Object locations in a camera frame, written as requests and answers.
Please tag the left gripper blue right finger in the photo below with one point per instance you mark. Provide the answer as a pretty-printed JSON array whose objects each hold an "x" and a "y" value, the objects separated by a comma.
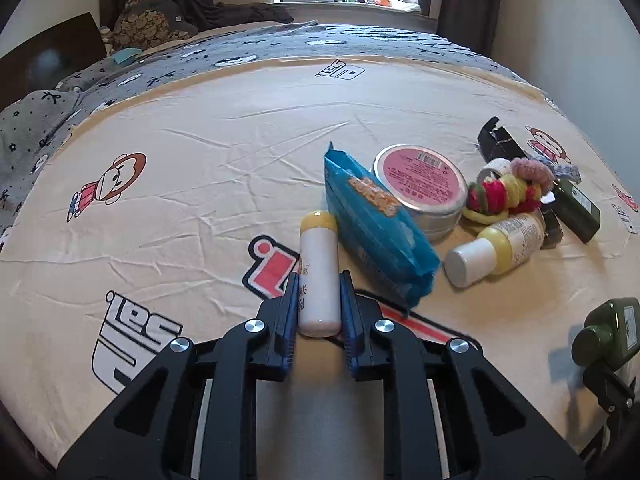
[{"x": 448, "y": 412}]

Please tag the grey patterned quilt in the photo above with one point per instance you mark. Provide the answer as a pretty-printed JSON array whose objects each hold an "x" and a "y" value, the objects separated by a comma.
[{"x": 34, "y": 127}]

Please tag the right dark curtain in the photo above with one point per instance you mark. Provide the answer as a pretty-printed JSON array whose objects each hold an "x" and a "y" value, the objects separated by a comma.
[{"x": 470, "y": 5}]

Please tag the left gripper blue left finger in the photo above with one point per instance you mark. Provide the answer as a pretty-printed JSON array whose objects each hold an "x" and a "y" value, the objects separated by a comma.
[{"x": 191, "y": 412}]

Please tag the colourful pipe cleaner toy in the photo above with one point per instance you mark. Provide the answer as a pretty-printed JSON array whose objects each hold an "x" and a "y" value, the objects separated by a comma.
[{"x": 519, "y": 192}]

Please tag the white tape roll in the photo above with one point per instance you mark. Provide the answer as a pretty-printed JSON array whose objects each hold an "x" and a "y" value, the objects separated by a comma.
[{"x": 494, "y": 170}]

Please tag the brown patterned pillow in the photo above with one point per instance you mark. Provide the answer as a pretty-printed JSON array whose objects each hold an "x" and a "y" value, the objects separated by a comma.
[{"x": 144, "y": 24}]

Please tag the round tin with pink label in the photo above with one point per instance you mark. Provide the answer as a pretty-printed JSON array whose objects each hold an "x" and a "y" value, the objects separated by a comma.
[{"x": 429, "y": 186}]

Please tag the blue snack packet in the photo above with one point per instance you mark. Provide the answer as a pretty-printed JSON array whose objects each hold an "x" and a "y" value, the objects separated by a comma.
[{"x": 377, "y": 230}]

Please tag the large dark green bottle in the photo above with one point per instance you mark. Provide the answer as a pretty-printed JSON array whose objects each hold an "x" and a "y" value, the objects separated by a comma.
[{"x": 610, "y": 334}]

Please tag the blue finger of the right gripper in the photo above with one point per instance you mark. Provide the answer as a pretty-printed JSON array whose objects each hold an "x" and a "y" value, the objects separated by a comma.
[{"x": 612, "y": 393}]

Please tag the black torn cardboard box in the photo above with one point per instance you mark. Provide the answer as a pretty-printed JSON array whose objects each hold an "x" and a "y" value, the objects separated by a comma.
[{"x": 495, "y": 142}]

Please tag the white yellow-capped lotion tube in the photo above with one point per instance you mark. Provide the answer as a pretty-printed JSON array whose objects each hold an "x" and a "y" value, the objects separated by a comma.
[{"x": 319, "y": 303}]

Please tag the dark wooden headboard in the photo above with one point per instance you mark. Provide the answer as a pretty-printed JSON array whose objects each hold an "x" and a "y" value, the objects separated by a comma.
[{"x": 47, "y": 58}]

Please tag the small dark green bottle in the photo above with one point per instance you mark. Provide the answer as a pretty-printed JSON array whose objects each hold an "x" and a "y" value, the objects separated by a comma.
[{"x": 575, "y": 210}]

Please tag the beige cartoon print bed sheet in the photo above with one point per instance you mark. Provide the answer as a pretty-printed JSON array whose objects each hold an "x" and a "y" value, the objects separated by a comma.
[{"x": 140, "y": 227}]

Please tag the grey blue hair scrunchie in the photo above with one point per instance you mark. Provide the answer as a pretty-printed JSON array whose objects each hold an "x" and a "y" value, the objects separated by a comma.
[{"x": 561, "y": 170}]

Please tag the yellow bottle with white cap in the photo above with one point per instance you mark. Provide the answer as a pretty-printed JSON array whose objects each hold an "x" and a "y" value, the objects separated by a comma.
[{"x": 496, "y": 250}]

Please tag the teal small box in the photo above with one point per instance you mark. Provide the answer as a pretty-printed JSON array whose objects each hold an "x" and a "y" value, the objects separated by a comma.
[{"x": 125, "y": 56}]

